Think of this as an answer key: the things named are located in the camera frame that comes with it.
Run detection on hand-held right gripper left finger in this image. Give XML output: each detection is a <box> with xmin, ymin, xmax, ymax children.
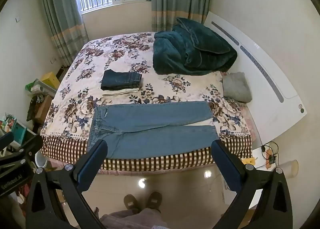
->
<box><xmin>25</xmin><ymin>139</ymin><xmax>110</xmax><ymax>229</ymax></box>

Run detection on white headboard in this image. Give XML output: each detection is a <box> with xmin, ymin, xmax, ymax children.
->
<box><xmin>204</xmin><ymin>11</ymin><xmax>307</xmax><ymax>150</ymax></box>

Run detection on grey pillow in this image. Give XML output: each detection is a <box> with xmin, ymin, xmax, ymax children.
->
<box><xmin>222</xmin><ymin>72</ymin><xmax>252</xmax><ymax>103</ymax></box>

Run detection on brown cardboard box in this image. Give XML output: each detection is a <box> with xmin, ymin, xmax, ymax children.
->
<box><xmin>35</xmin><ymin>95</ymin><xmax>53</xmax><ymax>124</ymax></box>

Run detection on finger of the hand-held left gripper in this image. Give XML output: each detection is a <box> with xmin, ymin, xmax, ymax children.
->
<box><xmin>0</xmin><ymin>132</ymin><xmax>14</xmax><ymax>149</ymax></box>
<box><xmin>0</xmin><ymin>134</ymin><xmax>43</xmax><ymax>170</ymax></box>

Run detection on person's grey trousers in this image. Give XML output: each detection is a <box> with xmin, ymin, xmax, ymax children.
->
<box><xmin>99</xmin><ymin>208</ymin><xmax>168</xmax><ymax>229</ymax></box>

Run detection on orange power strip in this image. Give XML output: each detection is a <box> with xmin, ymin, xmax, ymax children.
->
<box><xmin>264</xmin><ymin>149</ymin><xmax>276</xmax><ymax>170</ymax></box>

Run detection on dark green plush blanket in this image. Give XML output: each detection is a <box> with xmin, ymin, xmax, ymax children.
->
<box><xmin>153</xmin><ymin>17</ymin><xmax>238</xmax><ymax>76</ymax></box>

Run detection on white bucket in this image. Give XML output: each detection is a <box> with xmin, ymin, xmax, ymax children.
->
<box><xmin>35</xmin><ymin>153</ymin><xmax>48</xmax><ymax>169</ymax></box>

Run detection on yellow box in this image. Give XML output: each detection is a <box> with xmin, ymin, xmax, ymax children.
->
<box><xmin>41</xmin><ymin>72</ymin><xmax>61</xmax><ymax>90</ymax></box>

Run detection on light blue denim pants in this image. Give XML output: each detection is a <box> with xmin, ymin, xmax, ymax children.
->
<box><xmin>87</xmin><ymin>101</ymin><xmax>220</xmax><ymax>160</ymax></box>

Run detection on bed with floral blanket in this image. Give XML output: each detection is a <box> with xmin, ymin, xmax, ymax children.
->
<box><xmin>40</xmin><ymin>32</ymin><xmax>253</xmax><ymax>172</ymax></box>

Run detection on translucent plastic cup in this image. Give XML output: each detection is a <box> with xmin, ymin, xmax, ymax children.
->
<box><xmin>276</xmin><ymin>160</ymin><xmax>299</xmax><ymax>180</ymax></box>

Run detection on folded cream pants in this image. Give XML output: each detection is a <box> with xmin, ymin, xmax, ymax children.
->
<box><xmin>102</xmin><ymin>87</ymin><xmax>139</xmax><ymax>97</ymax></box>

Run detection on colourful printed box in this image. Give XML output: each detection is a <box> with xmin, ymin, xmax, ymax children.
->
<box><xmin>0</xmin><ymin>113</ymin><xmax>37</xmax><ymax>146</ymax></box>

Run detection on black cables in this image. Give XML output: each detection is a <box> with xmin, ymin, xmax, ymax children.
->
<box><xmin>261</xmin><ymin>142</ymin><xmax>279</xmax><ymax>168</ymax></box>

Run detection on folded dark blue jeans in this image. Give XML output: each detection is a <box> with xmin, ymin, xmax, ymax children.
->
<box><xmin>101</xmin><ymin>69</ymin><xmax>142</xmax><ymax>90</ymax></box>

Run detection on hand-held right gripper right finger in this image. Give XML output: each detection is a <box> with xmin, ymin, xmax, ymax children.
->
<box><xmin>211</xmin><ymin>140</ymin><xmax>293</xmax><ymax>229</ymax></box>

